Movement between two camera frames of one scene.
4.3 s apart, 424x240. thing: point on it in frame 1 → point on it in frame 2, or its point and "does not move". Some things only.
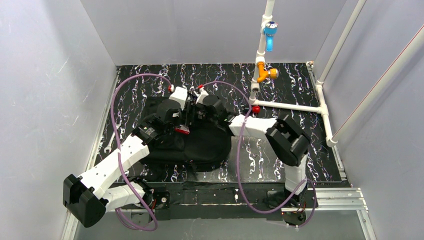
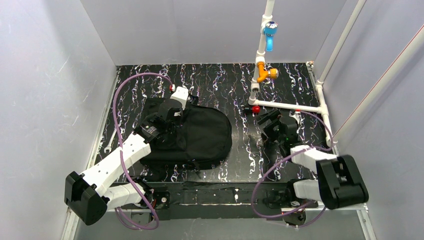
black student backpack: x=205 y=149 does not move
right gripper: x=195 y=110 → x=265 y=122
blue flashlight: x=270 y=29 does not move
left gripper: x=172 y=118 does not move
